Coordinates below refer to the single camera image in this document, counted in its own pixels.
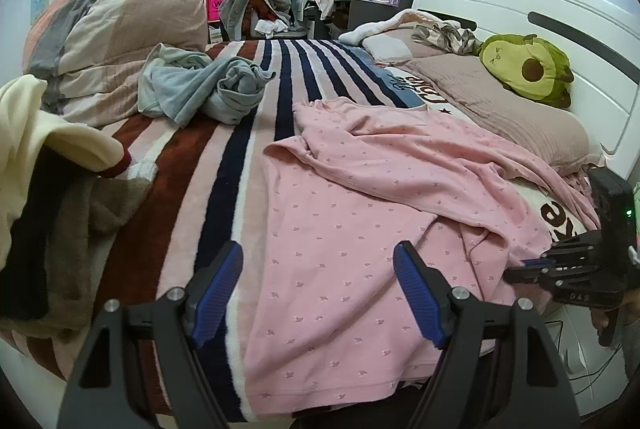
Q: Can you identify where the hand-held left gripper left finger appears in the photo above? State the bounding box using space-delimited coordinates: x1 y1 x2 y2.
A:
57 240 244 429

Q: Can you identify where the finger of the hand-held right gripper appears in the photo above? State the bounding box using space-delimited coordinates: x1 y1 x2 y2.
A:
502 266 561 295
520 230 603 269

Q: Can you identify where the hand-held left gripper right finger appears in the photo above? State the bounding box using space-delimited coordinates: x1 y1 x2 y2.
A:
393 241 583 429

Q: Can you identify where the pink patterned garment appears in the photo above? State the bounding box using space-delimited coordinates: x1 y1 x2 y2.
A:
243 96 603 415

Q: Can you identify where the person's right hand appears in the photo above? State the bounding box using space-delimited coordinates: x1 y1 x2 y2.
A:
590 306 623 335

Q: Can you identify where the striped fleece blanket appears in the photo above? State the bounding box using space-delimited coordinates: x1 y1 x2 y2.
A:
10 38 608 425

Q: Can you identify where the brown-grey cloth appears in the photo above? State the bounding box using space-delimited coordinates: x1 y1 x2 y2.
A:
0 174 153 345

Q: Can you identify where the dusty pink pillow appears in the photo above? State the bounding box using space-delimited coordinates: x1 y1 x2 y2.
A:
400 54 603 175

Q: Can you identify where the black garment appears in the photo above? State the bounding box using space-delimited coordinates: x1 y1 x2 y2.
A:
0 144 96 325

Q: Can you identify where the avocado plush toy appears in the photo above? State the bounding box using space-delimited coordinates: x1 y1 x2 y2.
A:
479 34 573 110

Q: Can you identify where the grey-blue garment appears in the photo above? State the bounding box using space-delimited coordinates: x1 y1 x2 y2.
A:
137 43 276 128

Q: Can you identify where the beige patterned cloth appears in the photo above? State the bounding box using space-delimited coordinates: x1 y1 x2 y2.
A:
412 20 483 56

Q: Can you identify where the small white pillow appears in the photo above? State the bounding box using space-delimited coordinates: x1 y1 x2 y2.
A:
362 32 416 64

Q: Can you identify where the white bed headboard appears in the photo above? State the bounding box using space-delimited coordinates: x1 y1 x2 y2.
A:
411 0 640 190

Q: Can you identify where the cream garment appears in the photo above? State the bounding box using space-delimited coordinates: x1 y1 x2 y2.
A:
0 74 158 270

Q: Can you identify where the white fluffy blanket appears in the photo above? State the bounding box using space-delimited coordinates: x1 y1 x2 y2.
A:
339 9 431 47

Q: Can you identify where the folded pink grey quilt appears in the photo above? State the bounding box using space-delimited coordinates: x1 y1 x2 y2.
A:
22 0 208 127

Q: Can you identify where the pink box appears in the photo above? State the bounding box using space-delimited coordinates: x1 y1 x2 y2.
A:
207 0 236 22

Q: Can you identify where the blue wall poster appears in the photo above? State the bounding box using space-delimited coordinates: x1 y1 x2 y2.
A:
30 0 51 27

